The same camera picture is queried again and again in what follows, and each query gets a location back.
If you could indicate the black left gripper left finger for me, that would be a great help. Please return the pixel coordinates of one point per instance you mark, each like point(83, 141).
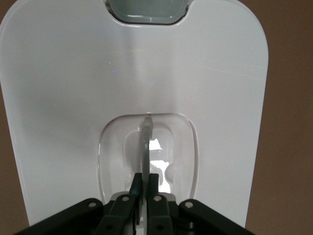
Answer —
point(117, 215)

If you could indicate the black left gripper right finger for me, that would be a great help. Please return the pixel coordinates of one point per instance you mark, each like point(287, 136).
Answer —
point(166, 215)

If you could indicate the white box lid grey latches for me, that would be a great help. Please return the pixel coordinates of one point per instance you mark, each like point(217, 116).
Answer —
point(73, 98)

